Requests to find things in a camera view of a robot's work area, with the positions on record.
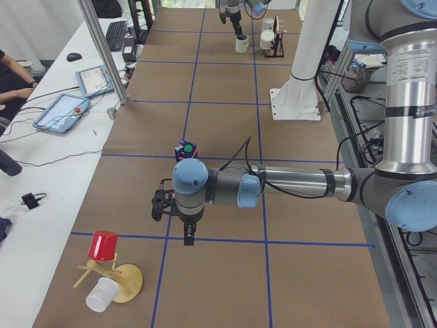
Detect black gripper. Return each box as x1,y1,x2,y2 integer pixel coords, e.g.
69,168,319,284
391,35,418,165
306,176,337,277
178,210,204,246
228,9,243,38

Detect white mug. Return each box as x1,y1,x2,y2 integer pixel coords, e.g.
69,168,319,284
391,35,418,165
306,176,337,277
235,34,249,54

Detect blue white milk carton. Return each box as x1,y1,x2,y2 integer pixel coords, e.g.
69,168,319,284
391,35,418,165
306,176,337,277
174,139,198,163

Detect person forearm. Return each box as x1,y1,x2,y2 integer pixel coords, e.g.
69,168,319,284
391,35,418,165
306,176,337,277
1,51,38,105

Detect white cup in rack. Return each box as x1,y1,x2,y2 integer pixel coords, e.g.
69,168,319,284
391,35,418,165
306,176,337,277
261,17,274,31
259,29,275,50

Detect wooden cup tree stand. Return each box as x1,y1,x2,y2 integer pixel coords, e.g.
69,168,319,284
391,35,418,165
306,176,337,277
73,254,143,303

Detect red plastic cup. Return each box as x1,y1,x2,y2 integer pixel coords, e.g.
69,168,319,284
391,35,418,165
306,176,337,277
87,230,118,261

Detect white plastic cup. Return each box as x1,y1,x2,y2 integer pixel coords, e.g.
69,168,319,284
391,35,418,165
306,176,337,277
85,277,119,313

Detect black keyboard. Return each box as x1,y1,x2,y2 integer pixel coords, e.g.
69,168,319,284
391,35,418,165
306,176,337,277
105,20,127,52

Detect small metal cylinder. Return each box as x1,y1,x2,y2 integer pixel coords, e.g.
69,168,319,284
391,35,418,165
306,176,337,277
107,107,117,120

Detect far teach pendant tablet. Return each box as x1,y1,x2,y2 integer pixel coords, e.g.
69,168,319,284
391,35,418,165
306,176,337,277
75,65,114,98

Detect teach pendant tablet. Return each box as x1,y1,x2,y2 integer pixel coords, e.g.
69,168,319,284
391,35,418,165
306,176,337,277
33,94,90,135
75,65,114,98

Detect black small adapter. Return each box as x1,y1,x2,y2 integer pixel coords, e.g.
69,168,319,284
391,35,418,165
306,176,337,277
21,193,47,210

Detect black computer mouse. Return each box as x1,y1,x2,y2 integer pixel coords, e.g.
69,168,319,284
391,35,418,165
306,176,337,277
66,53,83,62

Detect near teach pendant tablet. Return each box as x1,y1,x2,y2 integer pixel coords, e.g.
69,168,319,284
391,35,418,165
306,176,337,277
33,94,90,135

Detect black wire cup rack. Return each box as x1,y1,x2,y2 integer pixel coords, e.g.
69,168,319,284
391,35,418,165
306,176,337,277
262,14,285,58

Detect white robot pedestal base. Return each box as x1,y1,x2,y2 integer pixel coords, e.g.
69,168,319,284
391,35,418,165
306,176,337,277
270,0,342,121

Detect aluminium frame post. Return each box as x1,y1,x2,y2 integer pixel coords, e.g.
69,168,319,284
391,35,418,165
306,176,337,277
77,0,127,105

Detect black cylinder handle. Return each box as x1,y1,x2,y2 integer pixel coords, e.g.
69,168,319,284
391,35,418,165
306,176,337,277
0,150,22,176

